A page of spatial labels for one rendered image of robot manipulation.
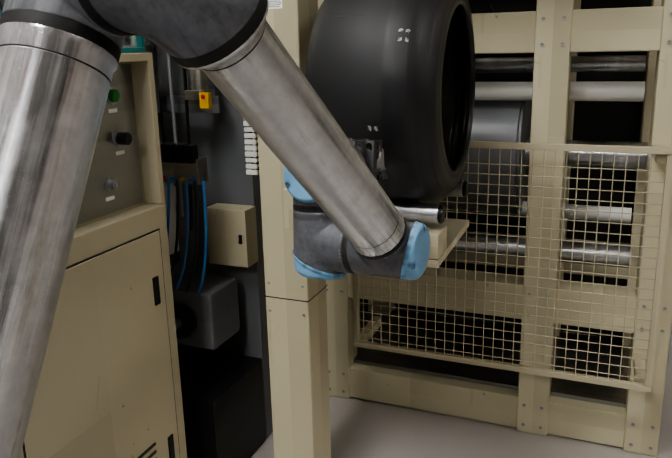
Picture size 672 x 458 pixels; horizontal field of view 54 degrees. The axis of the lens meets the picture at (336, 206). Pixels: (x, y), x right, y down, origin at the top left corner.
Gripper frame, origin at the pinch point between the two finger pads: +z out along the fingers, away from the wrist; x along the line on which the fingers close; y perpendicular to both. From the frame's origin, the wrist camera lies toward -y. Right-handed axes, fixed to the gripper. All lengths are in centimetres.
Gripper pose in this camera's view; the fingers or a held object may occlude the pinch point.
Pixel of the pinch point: (378, 173)
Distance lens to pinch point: 138.8
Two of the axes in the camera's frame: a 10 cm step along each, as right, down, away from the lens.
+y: 0.2, -9.9, -1.2
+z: 3.7, -1.1, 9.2
